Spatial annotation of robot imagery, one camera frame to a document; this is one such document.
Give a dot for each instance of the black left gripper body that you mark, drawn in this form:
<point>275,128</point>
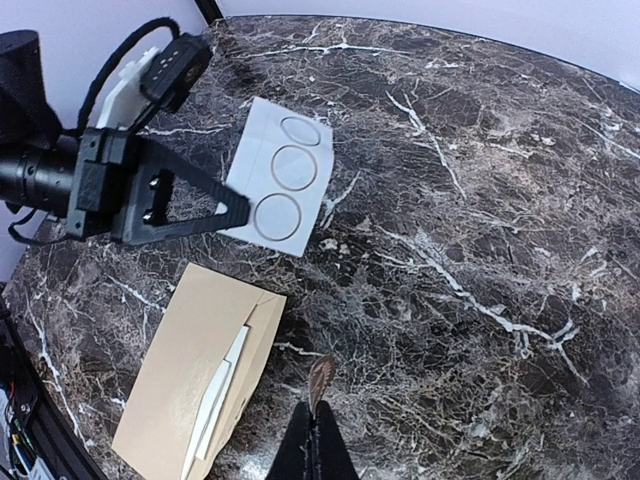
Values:
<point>102,198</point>

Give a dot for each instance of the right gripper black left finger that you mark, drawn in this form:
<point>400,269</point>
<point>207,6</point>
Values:
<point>293,458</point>

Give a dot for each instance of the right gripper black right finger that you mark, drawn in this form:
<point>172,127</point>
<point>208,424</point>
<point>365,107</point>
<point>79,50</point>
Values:
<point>331,459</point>

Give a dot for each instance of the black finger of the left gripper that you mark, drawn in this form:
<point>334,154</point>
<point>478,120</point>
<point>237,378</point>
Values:
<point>138,225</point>
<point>155,156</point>

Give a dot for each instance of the white sticker sheet wax seal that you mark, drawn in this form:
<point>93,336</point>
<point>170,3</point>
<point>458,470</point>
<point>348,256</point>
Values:
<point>283,164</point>

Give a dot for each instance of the brown wax seal sticker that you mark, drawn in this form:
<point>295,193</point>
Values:
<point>321,375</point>

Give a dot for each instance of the brown kraft envelope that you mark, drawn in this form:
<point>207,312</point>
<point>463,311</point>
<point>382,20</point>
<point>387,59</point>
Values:
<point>204,316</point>

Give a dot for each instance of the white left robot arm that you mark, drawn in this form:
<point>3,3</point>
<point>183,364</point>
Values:
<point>38,155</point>

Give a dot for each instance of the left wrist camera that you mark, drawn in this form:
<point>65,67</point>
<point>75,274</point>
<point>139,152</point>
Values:
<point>173,72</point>

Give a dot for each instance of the black frame post left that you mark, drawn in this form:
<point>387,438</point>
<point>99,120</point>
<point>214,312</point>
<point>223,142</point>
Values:
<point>209,10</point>

